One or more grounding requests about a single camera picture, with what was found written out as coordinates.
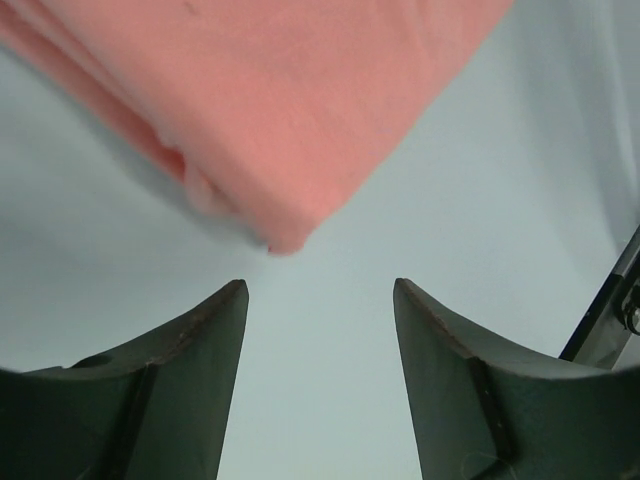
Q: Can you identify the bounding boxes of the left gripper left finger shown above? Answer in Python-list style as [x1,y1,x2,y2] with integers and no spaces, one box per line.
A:
[64,278,250,480]

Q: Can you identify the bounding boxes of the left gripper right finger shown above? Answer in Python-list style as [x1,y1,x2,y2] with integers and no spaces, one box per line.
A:
[394,279,615,479]

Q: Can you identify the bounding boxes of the pink t shirt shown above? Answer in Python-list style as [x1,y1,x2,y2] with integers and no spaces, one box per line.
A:
[1,1,509,254]

